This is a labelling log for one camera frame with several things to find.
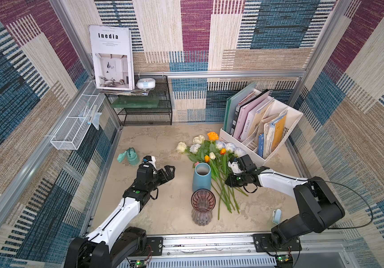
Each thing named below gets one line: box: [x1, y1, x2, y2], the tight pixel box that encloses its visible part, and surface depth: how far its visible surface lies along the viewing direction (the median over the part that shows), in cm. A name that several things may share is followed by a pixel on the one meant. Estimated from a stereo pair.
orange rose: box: [207, 131, 220, 141], surface depth 110 cm
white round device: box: [136, 77, 156, 90], surface depth 89 cm
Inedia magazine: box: [89, 25, 136, 92], surface depth 79 cm
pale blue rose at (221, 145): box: [216, 140, 230, 150], surface depth 105 cm
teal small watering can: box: [117, 147, 140, 166], surface depth 96 cm
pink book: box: [233, 90, 271, 140], surface depth 91 cm
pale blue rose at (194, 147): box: [189, 143, 201, 155], surface depth 104 cm
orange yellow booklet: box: [271, 115, 287, 152], surface depth 93 cm
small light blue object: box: [272, 208, 282, 224], surface depth 81 cm
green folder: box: [223, 81, 257, 134], surface depth 94 cm
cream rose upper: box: [192, 134, 205, 145], surface depth 110 cm
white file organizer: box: [218, 88, 304, 167], surface depth 96 cm
